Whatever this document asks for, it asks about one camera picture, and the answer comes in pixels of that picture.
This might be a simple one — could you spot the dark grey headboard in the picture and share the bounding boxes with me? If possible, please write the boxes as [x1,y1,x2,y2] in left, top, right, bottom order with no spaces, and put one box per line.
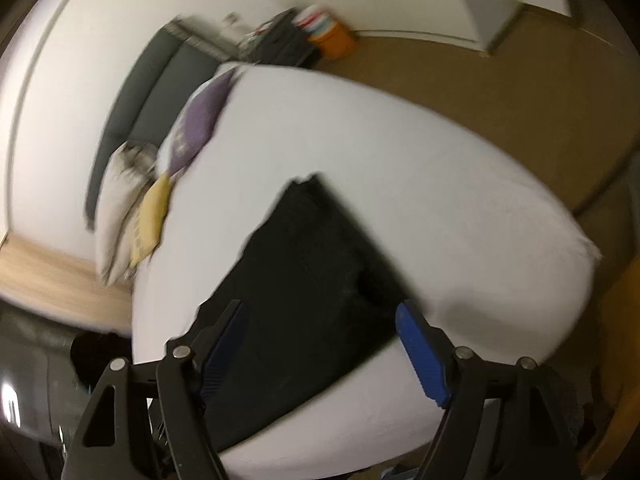
[85,22,235,230]

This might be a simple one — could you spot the white bed mattress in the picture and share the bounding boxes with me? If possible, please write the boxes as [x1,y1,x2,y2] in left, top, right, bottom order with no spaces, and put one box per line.
[130,62,604,480]

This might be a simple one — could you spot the purple pillow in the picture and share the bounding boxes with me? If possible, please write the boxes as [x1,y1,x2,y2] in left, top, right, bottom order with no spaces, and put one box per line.
[155,64,238,178]

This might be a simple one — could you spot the white grey pillow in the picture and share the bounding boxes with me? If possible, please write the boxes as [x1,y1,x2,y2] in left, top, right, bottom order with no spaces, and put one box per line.
[94,142,157,286]

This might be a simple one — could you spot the black denim pants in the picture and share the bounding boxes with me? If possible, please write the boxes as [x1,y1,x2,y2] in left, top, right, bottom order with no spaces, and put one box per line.
[188,176,408,452]

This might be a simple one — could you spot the yellow pillow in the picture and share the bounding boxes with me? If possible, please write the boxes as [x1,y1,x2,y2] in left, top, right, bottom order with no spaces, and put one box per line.
[130,171,172,268]

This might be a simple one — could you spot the cluttered bedside table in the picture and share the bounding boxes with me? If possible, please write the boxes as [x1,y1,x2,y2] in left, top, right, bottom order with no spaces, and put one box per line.
[219,8,320,68]

